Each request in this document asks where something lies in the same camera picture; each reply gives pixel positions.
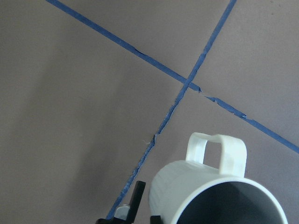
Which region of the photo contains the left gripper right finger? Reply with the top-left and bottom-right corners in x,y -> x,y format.
150,211 -> 163,224

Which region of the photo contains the white mug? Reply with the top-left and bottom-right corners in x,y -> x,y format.
149,133 -> 287,224

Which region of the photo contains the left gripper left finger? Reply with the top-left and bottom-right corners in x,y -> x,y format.
96,181 -> 146,224

